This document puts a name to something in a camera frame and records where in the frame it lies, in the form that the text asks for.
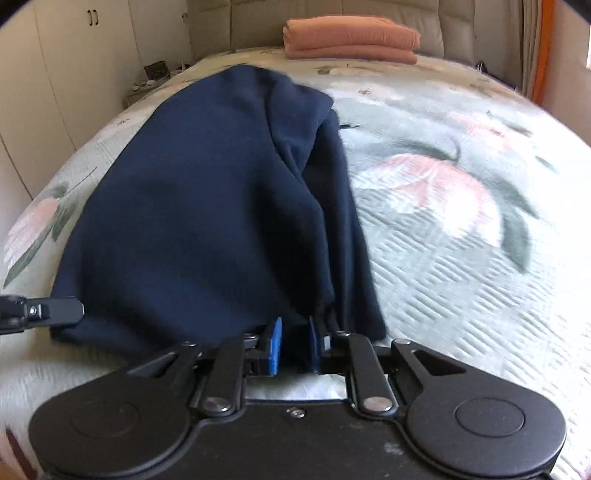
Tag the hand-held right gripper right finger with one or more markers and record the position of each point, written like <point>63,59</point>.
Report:
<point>315,347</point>

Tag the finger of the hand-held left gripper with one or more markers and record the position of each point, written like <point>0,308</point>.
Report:
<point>51,310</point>

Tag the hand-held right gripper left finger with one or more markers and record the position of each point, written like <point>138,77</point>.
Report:
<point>276,347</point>

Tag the navy blue garment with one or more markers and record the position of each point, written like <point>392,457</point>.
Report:
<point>207,207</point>

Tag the floral green bedspread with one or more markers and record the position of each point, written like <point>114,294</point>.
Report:
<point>461,277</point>

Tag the cluttered nightstand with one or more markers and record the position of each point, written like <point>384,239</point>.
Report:
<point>147,90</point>

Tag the white wardrobe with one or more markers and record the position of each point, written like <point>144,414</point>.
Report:
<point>69,69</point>

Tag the dark box on nightstand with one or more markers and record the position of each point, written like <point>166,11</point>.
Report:
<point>155,71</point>

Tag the folded pink blanket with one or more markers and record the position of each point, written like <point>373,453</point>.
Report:
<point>351,39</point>

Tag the beige padded headboard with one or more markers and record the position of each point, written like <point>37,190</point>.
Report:
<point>452,27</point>

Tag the beige curtain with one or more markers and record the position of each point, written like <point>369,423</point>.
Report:
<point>532,41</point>

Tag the orange curtain strip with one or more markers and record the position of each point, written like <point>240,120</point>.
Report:
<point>545,50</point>

